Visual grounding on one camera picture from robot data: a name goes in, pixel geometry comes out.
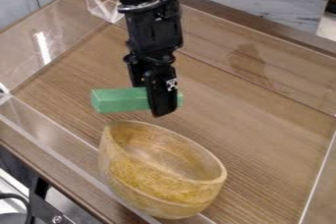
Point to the brown wooden bowl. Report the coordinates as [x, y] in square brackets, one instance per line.
[159, 171]

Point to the clear acrylic tray walls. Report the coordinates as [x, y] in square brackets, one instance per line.
[259, 84]

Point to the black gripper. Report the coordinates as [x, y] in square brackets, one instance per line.
[155, 37]

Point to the black table leg bracket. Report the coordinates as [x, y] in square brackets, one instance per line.
[43, 211]

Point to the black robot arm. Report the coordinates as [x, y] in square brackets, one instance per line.
[155, 37]

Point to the green rectangular block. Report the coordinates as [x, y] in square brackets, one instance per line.
[126, 99]

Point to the clear acrylic corner bracket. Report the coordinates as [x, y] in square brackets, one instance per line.
[104, 10]

